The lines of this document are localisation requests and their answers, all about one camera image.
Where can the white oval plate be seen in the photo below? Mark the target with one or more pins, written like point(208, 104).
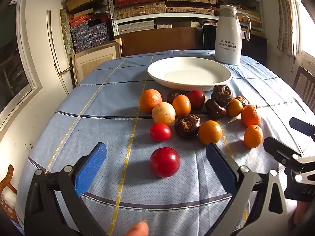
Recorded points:
point(189, 75)

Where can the dark slatted wooden chair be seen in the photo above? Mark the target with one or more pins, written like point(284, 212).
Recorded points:
point(306, 83)

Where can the white thermos jug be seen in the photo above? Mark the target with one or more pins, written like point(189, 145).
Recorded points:
point(227, 34)

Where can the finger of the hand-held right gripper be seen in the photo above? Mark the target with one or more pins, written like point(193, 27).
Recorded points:
point(301, 126)
point(278, 148)

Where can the brown wooden board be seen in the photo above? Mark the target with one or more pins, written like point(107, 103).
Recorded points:
point(160, 41)

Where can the pale yellow round fruit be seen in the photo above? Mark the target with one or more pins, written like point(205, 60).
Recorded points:
point(163, 114)

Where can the large mandarin orange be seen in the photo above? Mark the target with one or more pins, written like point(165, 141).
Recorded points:
point(150, 100)

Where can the light wooden framed panel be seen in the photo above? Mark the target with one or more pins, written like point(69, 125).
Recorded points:
point(94, 62)

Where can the green marbled panel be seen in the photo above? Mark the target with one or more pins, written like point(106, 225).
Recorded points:
point(67, 34)

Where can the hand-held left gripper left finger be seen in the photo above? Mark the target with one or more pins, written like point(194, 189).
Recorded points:
point(92, 167)

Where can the orange kumquat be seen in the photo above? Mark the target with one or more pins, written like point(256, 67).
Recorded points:
point(253, 136)
point(234, 107)
point(181, 105)
point(210, 132)

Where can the blue checked tablecloth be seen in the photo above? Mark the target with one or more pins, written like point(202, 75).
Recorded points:
point(98, 118)

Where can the carved wooden chair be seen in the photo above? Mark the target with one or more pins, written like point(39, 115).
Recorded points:
point(6, 196)

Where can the small red cherry tomato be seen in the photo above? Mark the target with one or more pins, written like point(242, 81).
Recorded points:
point(160, 132)

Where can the person's left hand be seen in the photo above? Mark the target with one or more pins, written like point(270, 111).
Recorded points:
point(136, 229)

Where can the stack of blue patterned boxes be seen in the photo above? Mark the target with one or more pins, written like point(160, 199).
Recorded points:
point(89, 35)

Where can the woven window blind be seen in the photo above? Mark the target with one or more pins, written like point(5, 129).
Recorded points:
point(285, 24)

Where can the white wall socket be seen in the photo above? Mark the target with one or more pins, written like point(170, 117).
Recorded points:
point(29, 146)

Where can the small mandarin orange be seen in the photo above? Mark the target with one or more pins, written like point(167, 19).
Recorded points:
point(250, 115)

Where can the orange box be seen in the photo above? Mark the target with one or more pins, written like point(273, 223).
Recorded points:
point(83, 19)

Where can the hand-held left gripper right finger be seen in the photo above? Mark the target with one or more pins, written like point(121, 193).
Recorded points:
point(220, 167)

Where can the large red tomato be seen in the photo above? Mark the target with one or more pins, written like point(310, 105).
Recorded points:
point(165, 162)

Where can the dark red cherry tomato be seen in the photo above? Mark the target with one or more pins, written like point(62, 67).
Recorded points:
point(196, 99)

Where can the white window frame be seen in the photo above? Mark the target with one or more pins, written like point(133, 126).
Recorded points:
point(27, 54)

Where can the white plank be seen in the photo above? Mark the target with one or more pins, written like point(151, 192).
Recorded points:
point(55, 54)

